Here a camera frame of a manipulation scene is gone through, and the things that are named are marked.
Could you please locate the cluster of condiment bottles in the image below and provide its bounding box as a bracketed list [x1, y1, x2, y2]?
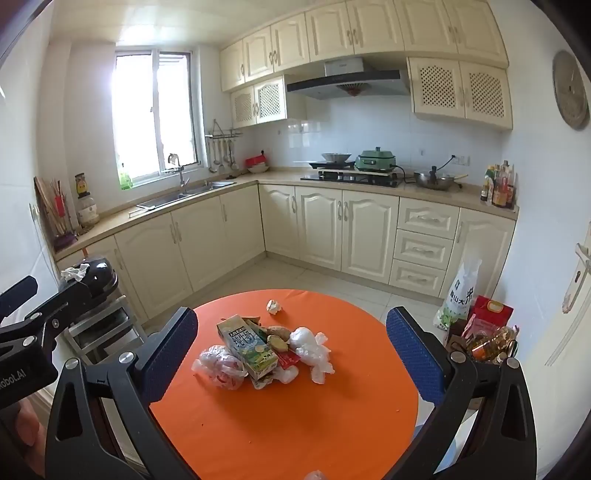
[480, 160, 517, 209]

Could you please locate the bundle of chopsticks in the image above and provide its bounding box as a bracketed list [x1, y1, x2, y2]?
[48, 179, 75, 236]

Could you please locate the clear plastic film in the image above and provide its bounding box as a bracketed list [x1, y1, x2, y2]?
[252, 367, 298, 389]

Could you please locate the wooden cutting board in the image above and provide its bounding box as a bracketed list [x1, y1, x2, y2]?
[33, 175, 61, 241]

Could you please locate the steel wok with handle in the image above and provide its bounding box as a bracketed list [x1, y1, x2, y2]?
[413, 165, 469, 191]

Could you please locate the green electric pot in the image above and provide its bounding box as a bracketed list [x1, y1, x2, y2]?
[355, 148, 398, 171]

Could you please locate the white door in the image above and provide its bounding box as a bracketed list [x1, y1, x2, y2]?
[517, 217, 591, 430]

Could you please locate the wall utensil rack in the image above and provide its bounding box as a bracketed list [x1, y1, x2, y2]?
[204, 119, 244, 140]

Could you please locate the cream upper cabinet row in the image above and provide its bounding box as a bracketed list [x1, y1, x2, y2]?
[219, 0, 509, 93]

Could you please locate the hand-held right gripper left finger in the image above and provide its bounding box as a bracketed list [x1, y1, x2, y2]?
[45, 306, 199, 480]

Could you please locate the white plastic bag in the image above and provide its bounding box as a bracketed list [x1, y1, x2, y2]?
[288, 327, 334, 385]

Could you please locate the cream base cabinet run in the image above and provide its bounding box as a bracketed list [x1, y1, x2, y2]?
[55, 182, 517, 324]

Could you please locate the black range hood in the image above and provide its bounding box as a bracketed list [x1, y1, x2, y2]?
[285, 58, 411, 99]

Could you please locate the chrome faucet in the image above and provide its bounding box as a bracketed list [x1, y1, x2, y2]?
[167, 153, 191, 189]

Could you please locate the kitchen window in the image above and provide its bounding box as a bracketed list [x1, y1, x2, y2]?
[113, 48, 201, 183]

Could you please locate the round grey wall hanging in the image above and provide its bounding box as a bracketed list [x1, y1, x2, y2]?
[551, 50, 589, 130]

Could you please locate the hanging utensils rack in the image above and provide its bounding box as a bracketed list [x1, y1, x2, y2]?
[207, 137, 240, 175]

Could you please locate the red rice bag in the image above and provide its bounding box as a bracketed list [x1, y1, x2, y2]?
[464, 295, 514, 342]

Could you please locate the black gas stove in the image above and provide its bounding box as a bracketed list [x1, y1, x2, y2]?
[300, 159, 402, 188]

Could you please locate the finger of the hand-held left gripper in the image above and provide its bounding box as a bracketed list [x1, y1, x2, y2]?
[0, 282, 93, 358]
[0, 276, 38, 319]

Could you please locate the white rice bag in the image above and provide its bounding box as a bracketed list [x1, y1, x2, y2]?
[434, 258, 483, 330]

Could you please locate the steel kitchen sink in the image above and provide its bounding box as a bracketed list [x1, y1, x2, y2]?
[136, 181, 236, 209]

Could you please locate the brown bag with black strap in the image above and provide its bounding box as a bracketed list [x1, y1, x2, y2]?
[444, 318, 476, 356]

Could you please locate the metal storage rack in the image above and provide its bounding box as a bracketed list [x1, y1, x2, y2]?
[62, 295, 148, 365]

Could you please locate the green white milk carton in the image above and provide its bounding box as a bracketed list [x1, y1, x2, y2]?
[217, 315, 279, 381]

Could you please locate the cream door handle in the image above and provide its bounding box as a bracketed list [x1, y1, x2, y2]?
[562, 240, 591, 315]

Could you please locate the large cooking oil bottle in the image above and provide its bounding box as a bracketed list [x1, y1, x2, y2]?
[471, 325, 520, 365]

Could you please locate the glass jar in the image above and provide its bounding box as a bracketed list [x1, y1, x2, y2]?
[76, 194, 100, 227]

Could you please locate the black kitchen appliance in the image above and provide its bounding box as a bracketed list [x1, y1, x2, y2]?
[59, 257, 118, 301]

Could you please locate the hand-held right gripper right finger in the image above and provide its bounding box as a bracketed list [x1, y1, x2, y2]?
[385, 306, 539, 480]

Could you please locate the person's left hand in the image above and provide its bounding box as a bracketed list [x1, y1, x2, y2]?
[9, 399, 45, 452]

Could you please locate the beige kitchen countertop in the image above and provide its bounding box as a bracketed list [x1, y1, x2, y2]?
[53, 168, 520, 261]

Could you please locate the orange tablecloth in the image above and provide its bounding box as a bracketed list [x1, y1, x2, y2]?
[148, 289, 420, 480]

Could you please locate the cream cabinet drawer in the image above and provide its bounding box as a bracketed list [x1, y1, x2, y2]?
[389, 259, 448, 297]
[393, 229, 455, 271]
[398, 198, 461, 241]

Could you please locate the clear plastic bag pink print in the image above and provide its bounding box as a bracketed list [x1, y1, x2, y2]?
[191, 344, 247, 391]

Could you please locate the white cloth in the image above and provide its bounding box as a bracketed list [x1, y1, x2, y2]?
[60, 263, 90, 282]

